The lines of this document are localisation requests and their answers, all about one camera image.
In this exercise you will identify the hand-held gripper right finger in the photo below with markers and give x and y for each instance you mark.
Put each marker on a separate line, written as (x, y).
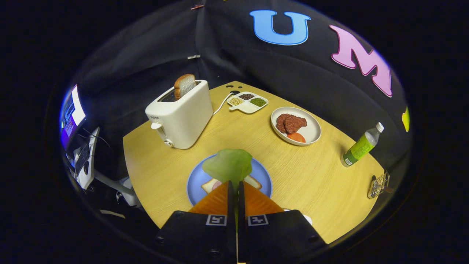
(240, 205)

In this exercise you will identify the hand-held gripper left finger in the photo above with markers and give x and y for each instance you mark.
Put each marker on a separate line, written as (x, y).
(231, 205)

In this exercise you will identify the green lettuce leaf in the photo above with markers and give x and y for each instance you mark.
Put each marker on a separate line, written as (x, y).
(229, 165)

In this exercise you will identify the toasted bread slice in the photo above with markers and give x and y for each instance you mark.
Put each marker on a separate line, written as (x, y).
(184, 85)

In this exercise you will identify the pink ham slice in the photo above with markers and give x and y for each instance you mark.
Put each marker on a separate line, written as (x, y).
(216, 184)

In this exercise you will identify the white bread slice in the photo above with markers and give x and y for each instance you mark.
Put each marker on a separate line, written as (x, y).
(208, 186)

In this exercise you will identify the blue round plate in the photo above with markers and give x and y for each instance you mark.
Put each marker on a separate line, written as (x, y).
(194, 183)

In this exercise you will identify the white square plate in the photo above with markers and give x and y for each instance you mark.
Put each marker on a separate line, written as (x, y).
(308, 219)

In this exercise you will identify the red tomato slice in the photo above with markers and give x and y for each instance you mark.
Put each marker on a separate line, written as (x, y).
(296, 137)

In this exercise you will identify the brown meat patty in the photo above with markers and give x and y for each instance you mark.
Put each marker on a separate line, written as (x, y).
(296, 124)
(280, 123)

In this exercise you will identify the white divided seed tray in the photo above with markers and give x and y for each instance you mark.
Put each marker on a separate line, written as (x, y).
(249, 107)

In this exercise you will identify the white toaster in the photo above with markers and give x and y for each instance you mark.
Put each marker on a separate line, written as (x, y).
(183, 117)

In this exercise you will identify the beige round plate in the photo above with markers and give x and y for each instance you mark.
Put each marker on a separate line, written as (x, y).
(311, 128)

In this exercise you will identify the green label plastic bottle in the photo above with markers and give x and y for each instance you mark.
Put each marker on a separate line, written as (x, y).
(361, 146)

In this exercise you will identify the black backdrop cloth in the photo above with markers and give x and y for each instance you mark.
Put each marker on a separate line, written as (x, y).
(293, 73)

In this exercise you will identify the white side table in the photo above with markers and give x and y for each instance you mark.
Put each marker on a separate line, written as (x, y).
(91, 172)

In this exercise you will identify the black keyboard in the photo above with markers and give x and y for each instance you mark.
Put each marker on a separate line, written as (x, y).
(82, 159)

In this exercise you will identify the computer monitor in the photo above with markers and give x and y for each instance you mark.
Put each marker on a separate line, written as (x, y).
(71, 117)

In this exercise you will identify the pink cloth clip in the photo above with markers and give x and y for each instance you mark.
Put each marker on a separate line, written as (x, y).
(196, 6)

